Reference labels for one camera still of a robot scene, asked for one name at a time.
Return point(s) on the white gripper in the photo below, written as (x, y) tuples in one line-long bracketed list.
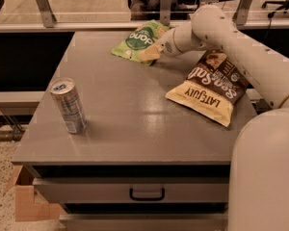
[(167, 44)]

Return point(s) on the green rice chip bag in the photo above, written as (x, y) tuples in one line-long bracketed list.
[(144, 36)]

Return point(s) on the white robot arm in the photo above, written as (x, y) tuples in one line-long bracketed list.
[(259, 174)]

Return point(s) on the brown yellow chip bag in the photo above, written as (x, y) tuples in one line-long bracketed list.
[(212, 88)]

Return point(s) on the silver drink can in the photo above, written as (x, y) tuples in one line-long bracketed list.
[(64, 92)]

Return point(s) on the grey drawer cabinet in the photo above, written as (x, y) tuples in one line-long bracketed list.
[(135, 138)]

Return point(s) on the metal railing with glass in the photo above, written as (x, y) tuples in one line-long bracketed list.
[(74, 15)]

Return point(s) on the cardboard box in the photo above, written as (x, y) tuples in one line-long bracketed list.
[(29, 204)]

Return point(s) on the black drawer handle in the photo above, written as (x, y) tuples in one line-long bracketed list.
[(147, 196)]

